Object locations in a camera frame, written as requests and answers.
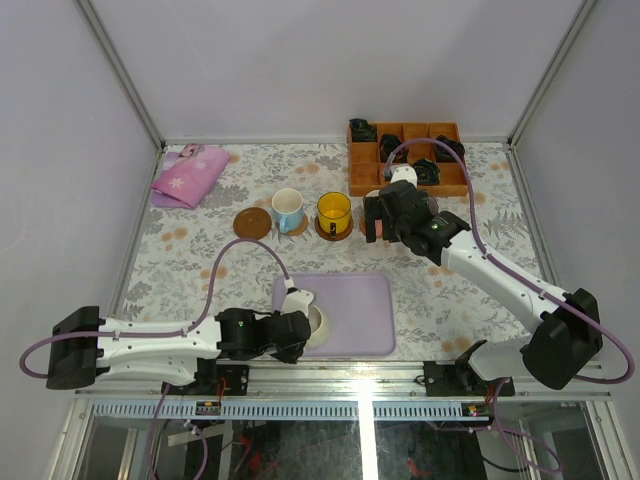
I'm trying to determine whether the yellow mug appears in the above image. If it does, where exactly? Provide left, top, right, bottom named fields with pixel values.
left=317, top=192, right=351, bottom=239

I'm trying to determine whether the dark brown coaster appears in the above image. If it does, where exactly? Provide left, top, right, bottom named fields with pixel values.
left=233, top=207, right=272, bottom=240
left=314, top=217, right=354, bottom=242

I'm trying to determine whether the cream white mug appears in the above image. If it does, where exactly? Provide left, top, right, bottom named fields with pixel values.
left=306, top=305, right=331, bottom=349

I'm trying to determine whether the light blue mug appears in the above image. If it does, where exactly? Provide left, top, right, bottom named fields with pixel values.
left=271, top=188, right=304, bottom=234

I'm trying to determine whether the pink mug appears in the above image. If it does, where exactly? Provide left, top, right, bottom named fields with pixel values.
left=366, top=190, right=383, bottom=238

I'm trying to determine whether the purple mug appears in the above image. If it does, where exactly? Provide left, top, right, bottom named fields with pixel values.
left=427, top=196, right=439, bottom=215

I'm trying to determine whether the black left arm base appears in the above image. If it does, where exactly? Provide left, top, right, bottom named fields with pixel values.
left=162, top=359, right=249, bottom=398

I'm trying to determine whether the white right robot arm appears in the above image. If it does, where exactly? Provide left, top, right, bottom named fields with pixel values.
left=363, top=167, right=603, bottom=395

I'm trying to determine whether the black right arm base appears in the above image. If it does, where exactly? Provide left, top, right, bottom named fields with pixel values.
left=413, top=352, right=500, bottom=398

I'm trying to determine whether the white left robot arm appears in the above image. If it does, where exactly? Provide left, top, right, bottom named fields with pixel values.
left=46, top=288, right=315, bottom=395

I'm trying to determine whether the dark green rolled sock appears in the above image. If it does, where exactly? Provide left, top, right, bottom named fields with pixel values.
left=412, top=158, right=441, bottom=186

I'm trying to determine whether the black rolled sock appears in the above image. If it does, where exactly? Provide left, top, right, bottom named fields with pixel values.
left=433, top=135, right=466, bottom=163
left=349, top=118, right=378, bottom=143
left=378, top=133, right=408, bottom=163

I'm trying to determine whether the orange wooden compartment box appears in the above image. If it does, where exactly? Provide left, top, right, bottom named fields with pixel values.
left=347, top=121, right=468, bottom=197

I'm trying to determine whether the lavender tray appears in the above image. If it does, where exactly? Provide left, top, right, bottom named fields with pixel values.
left=292, top=273, right=396, bottom=359

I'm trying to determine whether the pink folded cloth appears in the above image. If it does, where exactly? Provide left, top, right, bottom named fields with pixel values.
left=151, top=143, right=231, bottom=210

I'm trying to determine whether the aluminium front rail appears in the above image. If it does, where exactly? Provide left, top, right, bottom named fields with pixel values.
left=74, top=361, right=611, bottom=422

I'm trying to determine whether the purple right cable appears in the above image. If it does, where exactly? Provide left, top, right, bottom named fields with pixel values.
left=382, top=137, right=632, bottom=474

